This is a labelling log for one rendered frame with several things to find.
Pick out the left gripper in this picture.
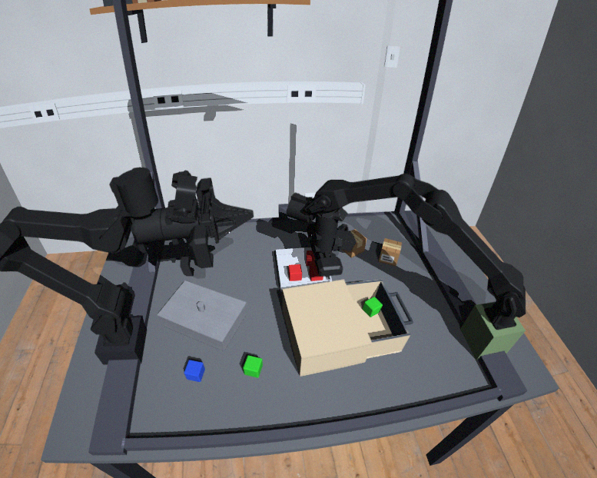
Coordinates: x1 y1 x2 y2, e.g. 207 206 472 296
307 224 343 277

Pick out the green block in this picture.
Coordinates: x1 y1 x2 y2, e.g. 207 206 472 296
243 355 263 377
363 297 383 317

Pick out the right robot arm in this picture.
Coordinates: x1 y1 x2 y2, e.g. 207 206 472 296
0 168 197 346

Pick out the red block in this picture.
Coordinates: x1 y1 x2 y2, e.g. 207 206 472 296
309 264 323 281
306 251 316 266
288 264 302 281

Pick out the blue block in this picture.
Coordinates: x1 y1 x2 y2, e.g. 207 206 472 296
184 360 205 382

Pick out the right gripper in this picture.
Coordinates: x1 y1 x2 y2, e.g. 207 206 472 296
161 178 254 268

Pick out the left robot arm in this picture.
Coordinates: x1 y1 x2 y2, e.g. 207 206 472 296
287 174 526 330

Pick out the white open tray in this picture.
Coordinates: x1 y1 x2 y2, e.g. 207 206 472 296
276 247 332 291

